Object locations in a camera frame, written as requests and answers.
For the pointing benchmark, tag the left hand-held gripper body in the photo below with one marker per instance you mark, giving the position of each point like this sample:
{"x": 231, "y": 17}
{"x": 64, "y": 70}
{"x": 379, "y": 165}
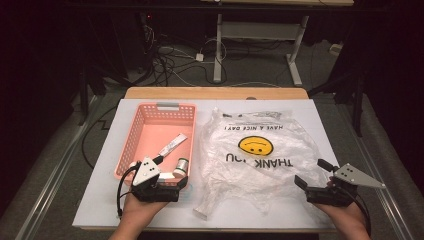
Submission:
{"x": 156, "y": 193}

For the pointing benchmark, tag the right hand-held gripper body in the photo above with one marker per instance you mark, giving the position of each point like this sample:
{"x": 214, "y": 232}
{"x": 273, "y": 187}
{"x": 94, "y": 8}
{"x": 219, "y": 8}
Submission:
{"x": 333, "y": 196}

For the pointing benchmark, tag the small white tube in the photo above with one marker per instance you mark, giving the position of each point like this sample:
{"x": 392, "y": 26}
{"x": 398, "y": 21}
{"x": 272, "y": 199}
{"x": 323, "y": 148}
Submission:
{"x": 165, "y": 176}

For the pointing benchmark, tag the white glue tube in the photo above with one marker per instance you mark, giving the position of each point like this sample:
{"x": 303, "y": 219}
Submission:
{"x": 173, "y": 145}

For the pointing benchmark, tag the pink plastic basket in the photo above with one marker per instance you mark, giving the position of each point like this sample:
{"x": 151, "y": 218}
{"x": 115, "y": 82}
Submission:
{"x": 156, "y": 136}

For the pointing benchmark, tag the clear smiley plastic bag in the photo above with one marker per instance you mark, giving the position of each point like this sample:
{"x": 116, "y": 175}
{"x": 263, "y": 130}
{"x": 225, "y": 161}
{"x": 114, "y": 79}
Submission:
{"x": 260, "y": 180}

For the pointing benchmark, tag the person's left hand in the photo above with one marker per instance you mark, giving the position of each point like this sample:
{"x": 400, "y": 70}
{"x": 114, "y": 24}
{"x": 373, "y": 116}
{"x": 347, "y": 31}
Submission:
{"x": 140, "y": 210}

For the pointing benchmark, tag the person's right hand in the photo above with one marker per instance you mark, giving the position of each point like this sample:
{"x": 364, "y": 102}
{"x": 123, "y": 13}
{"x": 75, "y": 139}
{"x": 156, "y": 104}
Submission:
{"x": 346, "y": 216}

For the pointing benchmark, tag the white board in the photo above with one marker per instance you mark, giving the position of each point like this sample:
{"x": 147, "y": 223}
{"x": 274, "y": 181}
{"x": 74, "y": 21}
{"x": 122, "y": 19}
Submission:
{"x": 100, "y": 200}

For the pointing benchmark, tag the black metal stand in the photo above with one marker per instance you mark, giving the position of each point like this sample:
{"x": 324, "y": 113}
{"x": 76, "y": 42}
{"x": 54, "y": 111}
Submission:
{"x": 357, "y": 100}
{"x": 83, "y": 96}

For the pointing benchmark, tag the wooden table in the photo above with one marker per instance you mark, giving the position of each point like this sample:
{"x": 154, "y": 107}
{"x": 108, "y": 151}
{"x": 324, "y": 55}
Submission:
{"x": 216, "y": 92}

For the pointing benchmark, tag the white power adapter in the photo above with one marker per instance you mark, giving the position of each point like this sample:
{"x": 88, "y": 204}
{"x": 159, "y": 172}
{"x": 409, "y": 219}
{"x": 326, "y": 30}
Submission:
{"x": 199, "y": 57}

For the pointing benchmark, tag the white metal desk frame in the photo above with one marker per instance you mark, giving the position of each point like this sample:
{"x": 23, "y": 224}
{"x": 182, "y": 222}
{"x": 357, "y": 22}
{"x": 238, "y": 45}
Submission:
{"x": 218, "y": 50}

